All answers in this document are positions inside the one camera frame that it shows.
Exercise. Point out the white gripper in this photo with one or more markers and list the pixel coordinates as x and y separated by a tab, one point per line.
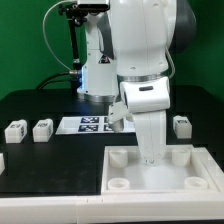
147	102

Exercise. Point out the white square tabletop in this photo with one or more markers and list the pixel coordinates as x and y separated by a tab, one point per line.
182	168

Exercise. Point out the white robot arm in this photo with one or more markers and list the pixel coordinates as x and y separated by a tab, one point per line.
140	36

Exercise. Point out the white sheet with markers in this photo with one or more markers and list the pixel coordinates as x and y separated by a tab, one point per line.
92	124

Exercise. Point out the white part left edge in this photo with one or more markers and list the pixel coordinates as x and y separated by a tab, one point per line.
2	164

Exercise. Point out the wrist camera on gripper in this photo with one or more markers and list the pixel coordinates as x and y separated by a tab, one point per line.
117	113

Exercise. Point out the black camera stand pole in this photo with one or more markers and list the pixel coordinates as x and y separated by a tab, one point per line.
76	73

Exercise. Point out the black camera on stand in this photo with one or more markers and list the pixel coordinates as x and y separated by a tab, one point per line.
84	6

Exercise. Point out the white obstacle wall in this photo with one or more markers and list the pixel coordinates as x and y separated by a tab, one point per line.
112	208

